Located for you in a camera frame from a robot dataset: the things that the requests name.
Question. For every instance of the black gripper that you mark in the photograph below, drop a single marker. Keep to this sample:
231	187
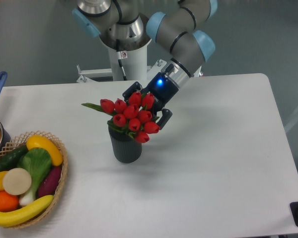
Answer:
163	89

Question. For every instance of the red tulip bouquet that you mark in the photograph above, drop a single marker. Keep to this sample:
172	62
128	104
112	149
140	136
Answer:
133	118

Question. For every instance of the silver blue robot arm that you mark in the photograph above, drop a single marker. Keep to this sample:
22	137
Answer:
126	34

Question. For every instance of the dark grey ribbed vase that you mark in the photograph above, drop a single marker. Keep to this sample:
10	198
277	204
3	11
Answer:
125	149

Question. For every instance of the green bok choy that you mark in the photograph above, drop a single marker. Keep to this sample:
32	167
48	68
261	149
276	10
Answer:
37	161

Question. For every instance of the purple sweet potato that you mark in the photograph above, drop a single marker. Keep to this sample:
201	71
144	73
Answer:
50	183

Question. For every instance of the woven wicker basket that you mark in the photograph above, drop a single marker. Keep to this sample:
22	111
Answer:
21	140

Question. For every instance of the green cucumber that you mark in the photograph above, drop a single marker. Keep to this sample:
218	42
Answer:
11	159

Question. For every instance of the beige round disc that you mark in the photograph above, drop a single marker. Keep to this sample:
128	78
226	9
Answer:
17	181

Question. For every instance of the orange fruit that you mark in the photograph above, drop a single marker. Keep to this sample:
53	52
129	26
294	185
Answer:
8	202

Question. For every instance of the yellow banana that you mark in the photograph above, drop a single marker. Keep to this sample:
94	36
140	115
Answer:
24	214

